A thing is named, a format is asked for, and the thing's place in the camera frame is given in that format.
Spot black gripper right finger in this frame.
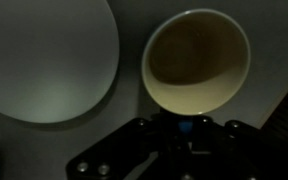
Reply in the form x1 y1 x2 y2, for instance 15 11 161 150
190 116 288 180

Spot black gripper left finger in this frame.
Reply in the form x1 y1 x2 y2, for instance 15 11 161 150
66 114 178 180

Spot white plate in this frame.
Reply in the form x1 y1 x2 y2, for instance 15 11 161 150
0 0 121 124

